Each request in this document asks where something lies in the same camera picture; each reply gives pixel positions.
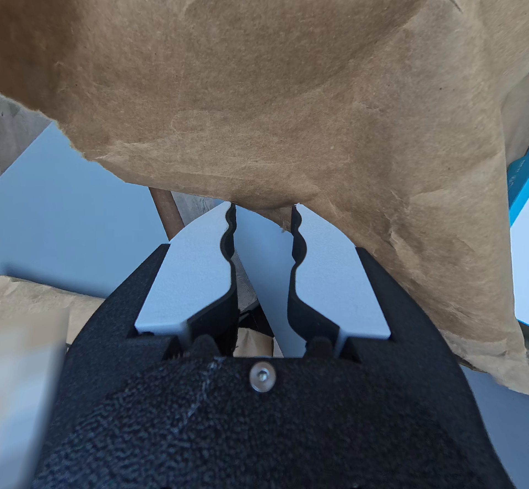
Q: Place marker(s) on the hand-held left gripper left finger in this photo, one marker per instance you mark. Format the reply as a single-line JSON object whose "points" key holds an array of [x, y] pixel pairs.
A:
{"points": [[190, 282]]}

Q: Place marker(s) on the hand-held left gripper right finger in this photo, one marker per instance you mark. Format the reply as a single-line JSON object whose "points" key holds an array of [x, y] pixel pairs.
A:
{"points": [[334, 290]]}

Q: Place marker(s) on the brown paper mailer bag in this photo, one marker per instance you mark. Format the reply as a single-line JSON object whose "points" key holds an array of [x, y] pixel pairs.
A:
{"points": [[248, 84]]}

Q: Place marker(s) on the blue and white box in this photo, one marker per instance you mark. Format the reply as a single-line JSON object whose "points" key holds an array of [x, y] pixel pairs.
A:
{"points": [[518, 191]]}

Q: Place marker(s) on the grey desk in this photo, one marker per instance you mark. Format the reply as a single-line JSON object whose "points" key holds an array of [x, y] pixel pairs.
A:
{"points": [[62, 216]]}

